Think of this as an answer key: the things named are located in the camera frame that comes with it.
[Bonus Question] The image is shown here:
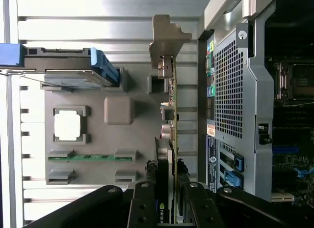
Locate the grey parts rack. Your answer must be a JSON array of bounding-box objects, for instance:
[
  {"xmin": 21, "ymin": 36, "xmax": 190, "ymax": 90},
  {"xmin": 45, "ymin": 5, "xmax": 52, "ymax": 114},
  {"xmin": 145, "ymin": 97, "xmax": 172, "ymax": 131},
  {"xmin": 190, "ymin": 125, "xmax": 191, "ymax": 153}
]
[{"xmin": 40, "ymin": 65, "xmax": 174, "ymax": 187}]

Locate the green RAM stick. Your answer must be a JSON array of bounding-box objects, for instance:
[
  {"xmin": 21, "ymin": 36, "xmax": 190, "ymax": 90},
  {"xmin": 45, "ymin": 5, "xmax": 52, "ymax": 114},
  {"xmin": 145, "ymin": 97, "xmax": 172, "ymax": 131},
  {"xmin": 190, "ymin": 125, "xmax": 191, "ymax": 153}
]
[{"xmin": 48, "ymin": 154, "xmax": 134, "ymax": 162}]

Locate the white expansion slot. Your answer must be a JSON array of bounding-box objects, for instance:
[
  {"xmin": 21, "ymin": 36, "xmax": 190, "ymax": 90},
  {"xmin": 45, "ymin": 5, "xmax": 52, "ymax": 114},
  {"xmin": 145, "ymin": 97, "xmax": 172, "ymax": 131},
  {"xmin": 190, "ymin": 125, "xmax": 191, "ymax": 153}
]
[{"xmin": 271, "ymin": 192, "xmax": 295, "ymax": 202}]

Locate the green motherboard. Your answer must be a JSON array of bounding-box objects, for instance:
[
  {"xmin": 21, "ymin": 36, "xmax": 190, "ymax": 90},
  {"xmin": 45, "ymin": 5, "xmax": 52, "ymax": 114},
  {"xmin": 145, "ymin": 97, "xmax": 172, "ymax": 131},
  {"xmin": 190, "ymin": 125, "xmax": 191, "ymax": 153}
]
[{"xmin": 266, "ymin": 56, "xmax": 314, "ymax": 204}]

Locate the blue expansion slot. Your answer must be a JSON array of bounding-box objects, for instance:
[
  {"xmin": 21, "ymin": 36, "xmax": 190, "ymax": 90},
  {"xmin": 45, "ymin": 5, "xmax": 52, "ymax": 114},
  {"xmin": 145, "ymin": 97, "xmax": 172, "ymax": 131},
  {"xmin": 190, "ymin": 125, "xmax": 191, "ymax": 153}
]
[{"xmin": 272, "ymin": 146, "xmax": 300, "ymax": 154}]

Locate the silver CPU chip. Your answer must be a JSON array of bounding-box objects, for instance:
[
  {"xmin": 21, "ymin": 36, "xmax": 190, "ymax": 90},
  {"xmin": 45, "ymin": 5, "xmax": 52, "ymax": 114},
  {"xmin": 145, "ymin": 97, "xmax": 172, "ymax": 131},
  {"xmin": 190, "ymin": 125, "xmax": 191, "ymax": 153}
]
[{"xmin": 53, "ymin": 110, "xmax": 82, "ymax": 142}]

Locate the black open PC case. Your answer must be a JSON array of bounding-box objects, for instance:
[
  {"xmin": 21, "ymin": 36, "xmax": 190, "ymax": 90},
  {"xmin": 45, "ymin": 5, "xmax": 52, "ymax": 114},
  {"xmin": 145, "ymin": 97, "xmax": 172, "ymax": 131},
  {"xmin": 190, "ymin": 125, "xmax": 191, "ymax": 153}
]
[{"xmin": 197, "ymin": 0, "xmax": 314, "ymax": 204}]

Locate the metal CPU socket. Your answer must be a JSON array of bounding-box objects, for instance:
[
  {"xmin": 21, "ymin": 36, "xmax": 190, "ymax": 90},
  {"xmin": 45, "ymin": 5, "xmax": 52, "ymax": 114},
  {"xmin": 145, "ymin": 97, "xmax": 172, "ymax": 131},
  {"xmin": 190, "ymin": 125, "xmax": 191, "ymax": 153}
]
[{"xmin": 273, "ymin": 60, "xmax": 314, "ymax": 107}]

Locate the hard disk with blue rails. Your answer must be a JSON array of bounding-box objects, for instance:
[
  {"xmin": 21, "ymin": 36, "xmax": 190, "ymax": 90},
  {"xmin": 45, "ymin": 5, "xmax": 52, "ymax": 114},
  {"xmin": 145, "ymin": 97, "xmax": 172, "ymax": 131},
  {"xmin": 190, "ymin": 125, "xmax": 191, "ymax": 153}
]
[{"xmin": 0, "ymin": 43, "xmax": 121, "ymax": 87}]

